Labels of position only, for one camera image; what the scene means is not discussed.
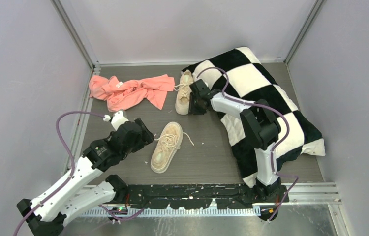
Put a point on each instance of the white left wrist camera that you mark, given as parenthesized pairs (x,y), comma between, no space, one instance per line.
(117,119)

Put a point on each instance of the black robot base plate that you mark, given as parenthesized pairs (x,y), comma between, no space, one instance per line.
(196,196)

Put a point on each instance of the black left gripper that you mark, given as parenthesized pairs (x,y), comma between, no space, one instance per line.
(145,137)

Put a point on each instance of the aluminium front rail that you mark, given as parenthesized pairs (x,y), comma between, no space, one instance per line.
(302,194)

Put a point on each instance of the pink cloth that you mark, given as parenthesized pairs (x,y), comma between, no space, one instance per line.
(125,95)

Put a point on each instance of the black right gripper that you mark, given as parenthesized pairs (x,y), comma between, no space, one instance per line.
(193,109)

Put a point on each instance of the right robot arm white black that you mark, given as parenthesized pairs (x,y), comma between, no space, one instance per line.
(260,126)

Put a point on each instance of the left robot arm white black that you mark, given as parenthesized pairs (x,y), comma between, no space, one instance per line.
(50,212)

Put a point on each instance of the beige sneaker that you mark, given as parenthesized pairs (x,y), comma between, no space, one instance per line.
(183,93)
(168,143)

